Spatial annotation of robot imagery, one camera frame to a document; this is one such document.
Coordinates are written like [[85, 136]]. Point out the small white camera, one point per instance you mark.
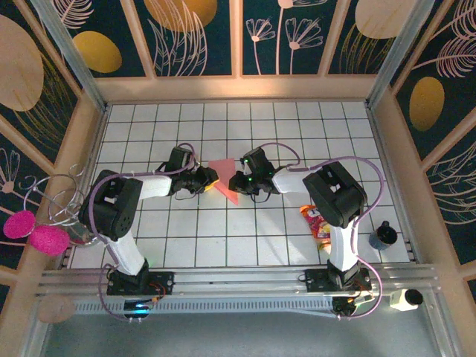
[[399, 301]]

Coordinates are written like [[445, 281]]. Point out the round wooden disc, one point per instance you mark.
[[56, 308]]

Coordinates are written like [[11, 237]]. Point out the pink sponge ball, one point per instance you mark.
[[48, 241]]

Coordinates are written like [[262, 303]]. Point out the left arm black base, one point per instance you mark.
[[163, 282]]

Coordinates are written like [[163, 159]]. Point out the black control box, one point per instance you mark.
[[137, 308], [344, 306]]

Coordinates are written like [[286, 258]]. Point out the aluminium table edge strip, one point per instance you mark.
[[94, 148], [383, 148]]

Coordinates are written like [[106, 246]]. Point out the aluminium mounting rail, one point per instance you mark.
[[238, 282]]

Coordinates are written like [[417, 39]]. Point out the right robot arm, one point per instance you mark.
[[334, 197]]

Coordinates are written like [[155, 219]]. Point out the pink cloth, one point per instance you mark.
[[225, 175]]

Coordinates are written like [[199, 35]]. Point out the aluminium corner post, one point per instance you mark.
[[70, 52], [398, 48]]

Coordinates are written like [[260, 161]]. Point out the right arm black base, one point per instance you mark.
[[316, 280]]

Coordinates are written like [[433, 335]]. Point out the colourful candy bag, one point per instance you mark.
[[320, 228]]

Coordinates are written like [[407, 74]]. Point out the dark mug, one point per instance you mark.
[[383, 238]]

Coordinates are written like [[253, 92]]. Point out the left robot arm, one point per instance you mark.
[[111, 204]]

